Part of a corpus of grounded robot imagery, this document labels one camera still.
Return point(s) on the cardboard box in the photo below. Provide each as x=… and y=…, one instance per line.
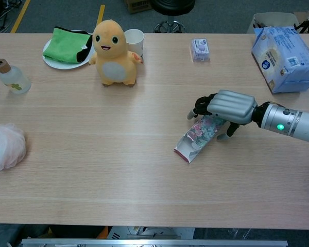
x=136, y=6

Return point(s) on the green microfibre cloth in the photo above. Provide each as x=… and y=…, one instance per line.
x=65, y=46

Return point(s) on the pink mesh bath sponge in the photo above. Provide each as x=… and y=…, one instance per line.
x=5, y=146

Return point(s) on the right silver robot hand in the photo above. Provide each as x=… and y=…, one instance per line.
x=231, y=106

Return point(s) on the beige plastic bin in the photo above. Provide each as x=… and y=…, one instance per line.
x=273, y=19

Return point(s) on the orange dinosaur plush toy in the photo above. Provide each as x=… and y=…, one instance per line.
x=113, y=55

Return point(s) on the blue tissue pack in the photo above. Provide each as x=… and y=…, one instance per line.
x=285, y=60

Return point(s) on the white round plate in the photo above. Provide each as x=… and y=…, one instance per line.
x=59, y=64

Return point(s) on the white paper cup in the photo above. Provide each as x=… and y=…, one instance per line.
x=135, y=41

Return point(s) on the small purple white packet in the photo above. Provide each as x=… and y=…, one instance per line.
x=200, y=50

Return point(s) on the frosted bottle with wooden cap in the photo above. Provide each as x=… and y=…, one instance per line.
x=14, y=79

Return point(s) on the aluminium frame rail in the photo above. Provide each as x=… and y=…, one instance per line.
x=154, y=243

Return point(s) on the black swivel stool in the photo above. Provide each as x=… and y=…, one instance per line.
x=171, y=10

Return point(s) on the floral toothpaste box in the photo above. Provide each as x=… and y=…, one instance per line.
x=201, y=136

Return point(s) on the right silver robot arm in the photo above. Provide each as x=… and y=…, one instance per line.
x=291, y=122

